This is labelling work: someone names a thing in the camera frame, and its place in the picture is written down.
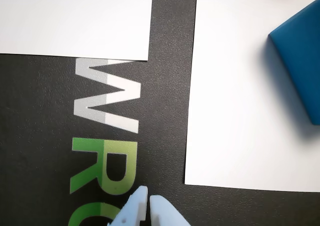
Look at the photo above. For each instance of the white home zone paper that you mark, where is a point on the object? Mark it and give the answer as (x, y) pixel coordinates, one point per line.
(225, 86)

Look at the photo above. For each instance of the black printed mat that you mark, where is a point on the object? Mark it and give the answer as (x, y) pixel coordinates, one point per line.
(37, 136)

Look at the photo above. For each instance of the blue box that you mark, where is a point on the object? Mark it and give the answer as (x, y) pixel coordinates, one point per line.
(300, 61)

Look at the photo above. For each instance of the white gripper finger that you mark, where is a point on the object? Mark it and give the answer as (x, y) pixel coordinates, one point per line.
(165, 213)
(133, 208)

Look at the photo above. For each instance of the white zone one paper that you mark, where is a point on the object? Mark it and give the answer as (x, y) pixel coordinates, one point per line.
(75, 18)

